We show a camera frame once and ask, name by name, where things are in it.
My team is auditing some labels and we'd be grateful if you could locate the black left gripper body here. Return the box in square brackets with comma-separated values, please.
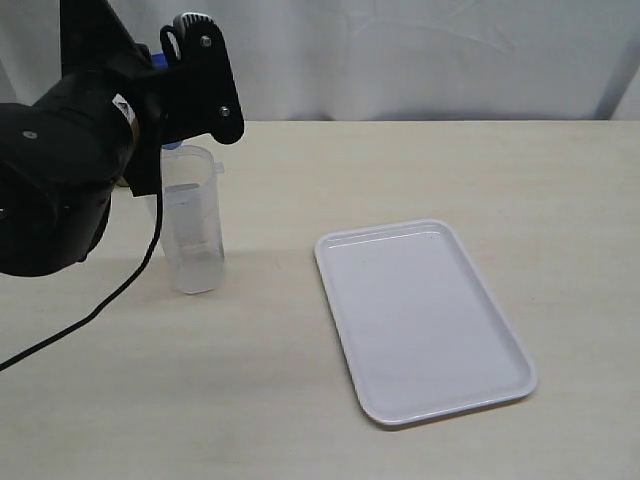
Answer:
[124, 12, 244, 197]

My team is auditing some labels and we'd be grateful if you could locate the blue snap-lock container lid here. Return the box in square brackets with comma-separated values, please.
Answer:
[151, 53, 183, 151]

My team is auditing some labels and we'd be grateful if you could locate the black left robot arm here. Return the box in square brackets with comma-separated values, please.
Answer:
[1, 1, 244, 277]

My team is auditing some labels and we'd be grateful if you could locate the clear tall plastic container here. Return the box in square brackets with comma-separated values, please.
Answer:
[160, 143, 226, 295]

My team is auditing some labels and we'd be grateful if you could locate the white backdrop curtain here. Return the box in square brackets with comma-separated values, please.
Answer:
[0, 0, 640, 122]

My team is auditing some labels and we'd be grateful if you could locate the white rectangular plastic tray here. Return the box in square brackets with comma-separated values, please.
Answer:
[314, 219, 538, 428]

